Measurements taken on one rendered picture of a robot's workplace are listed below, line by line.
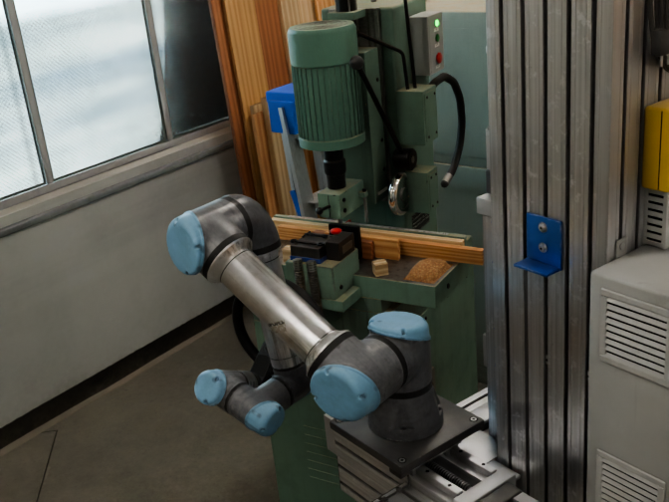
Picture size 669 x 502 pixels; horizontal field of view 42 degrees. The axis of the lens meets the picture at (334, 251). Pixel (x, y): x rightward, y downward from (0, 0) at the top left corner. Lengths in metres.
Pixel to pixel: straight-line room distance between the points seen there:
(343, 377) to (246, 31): 2.50
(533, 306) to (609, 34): 0.51
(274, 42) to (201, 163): 0.63
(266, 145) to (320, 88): 1.58
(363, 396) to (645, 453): 0.47
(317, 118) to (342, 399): 0.90
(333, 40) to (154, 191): 1.70
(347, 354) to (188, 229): 0.39
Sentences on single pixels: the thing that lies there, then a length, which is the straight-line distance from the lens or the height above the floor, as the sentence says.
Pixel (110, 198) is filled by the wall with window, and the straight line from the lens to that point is 3.59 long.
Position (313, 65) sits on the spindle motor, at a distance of 2.21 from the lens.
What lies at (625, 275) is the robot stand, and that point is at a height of 1.23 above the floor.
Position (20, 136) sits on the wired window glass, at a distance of 3.42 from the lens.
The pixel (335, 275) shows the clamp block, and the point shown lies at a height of 0.93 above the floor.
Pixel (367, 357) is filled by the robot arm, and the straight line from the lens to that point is 1.59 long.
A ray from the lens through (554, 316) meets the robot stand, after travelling 1.57.
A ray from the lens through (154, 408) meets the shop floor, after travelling 3.58.
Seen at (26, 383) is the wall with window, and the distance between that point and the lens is 3.53.
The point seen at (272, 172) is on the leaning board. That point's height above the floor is 0.71.
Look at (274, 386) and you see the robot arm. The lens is 1.89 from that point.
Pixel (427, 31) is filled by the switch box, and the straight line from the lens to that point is 2.45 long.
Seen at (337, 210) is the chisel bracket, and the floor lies 1.03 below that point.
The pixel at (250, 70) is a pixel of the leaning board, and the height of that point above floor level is 1.14.
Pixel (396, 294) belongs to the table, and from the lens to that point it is 2.21.
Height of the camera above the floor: 1.81
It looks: 22 degrees down
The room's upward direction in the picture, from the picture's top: 6 degrees counter-clockwise
